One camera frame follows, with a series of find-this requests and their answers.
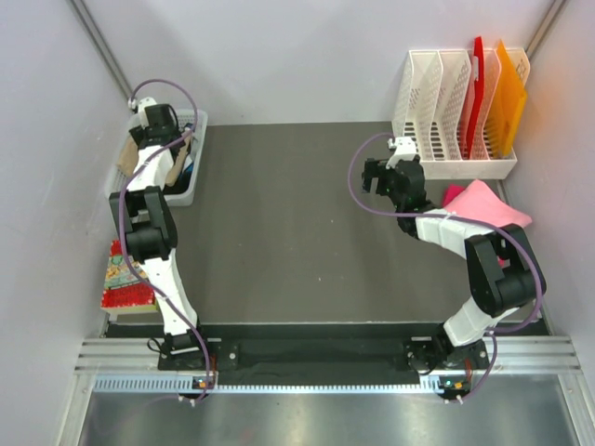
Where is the beige t shirt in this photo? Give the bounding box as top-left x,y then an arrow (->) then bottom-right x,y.
116,130 -> 193,190

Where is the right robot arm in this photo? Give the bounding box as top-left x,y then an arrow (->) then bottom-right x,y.
362,157 -> 547,371

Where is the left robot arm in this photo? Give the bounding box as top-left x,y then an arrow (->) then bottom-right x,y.
110,98 -> 211,370

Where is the blue white t shirt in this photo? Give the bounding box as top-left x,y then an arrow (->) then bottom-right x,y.
180,142 -> 194,177

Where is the black t shirt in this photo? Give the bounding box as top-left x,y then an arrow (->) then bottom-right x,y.
164,164 -> 194,195

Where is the white plastic basket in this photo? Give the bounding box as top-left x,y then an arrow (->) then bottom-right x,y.
104,110 -> 208,207

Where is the light pink folded cloth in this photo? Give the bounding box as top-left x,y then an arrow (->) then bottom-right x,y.
444,179 -> 533,228

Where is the white file organizer rack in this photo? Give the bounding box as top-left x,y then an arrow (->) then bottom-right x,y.
391,49 -> 517,180

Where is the red folder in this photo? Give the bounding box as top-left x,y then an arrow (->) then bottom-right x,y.
461,36 -> 484,160

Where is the orange folder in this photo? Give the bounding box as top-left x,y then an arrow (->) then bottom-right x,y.
484,40 -> 531,159

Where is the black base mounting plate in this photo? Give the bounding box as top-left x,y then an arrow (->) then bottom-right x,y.
159,336 -> 488,382

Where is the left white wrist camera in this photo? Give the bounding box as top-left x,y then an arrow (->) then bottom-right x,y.
127,97 -> 157,127

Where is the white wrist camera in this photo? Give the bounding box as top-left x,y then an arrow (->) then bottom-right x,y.
127,97 -> 157,127
386,137 -> 417,169

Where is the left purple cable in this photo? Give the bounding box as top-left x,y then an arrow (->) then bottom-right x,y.
118,78 -> 218,405

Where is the purple cable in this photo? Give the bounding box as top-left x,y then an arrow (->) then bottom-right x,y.
348,132 -> 546,404
118,78 -> 218,405

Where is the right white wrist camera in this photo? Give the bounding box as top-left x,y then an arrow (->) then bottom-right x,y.
386,137 -> 417,169

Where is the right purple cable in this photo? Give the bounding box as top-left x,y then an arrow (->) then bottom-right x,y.
348,132 -> 546,404

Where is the aluminium frame rail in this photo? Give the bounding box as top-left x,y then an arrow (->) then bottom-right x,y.
75,335 -> 581,374

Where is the white slotted cable duct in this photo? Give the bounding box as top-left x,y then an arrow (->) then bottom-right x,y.
94,374 -> 464,395

